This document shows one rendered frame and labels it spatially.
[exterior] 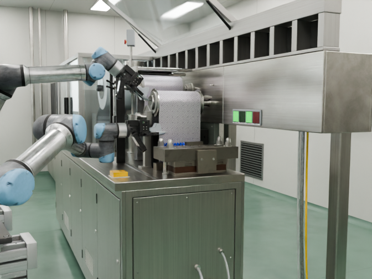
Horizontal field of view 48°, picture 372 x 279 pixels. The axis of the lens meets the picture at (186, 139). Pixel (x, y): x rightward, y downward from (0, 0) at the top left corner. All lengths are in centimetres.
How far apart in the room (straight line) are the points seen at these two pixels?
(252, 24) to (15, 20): 605
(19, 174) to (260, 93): 108
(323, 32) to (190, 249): 114
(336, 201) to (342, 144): 23
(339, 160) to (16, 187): 119
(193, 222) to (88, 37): 609
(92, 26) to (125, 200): 617
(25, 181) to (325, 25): 116
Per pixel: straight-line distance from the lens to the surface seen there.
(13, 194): 140
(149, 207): 194
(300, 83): 170
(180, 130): 222
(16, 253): 156
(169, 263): 206
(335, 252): 187
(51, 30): 774
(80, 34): 781
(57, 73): 198
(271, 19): 191
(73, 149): 203
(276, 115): 182
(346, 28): 494
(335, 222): 184
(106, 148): 207
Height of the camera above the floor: 125
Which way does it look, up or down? 5 degrees down
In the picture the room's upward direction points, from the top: straight up
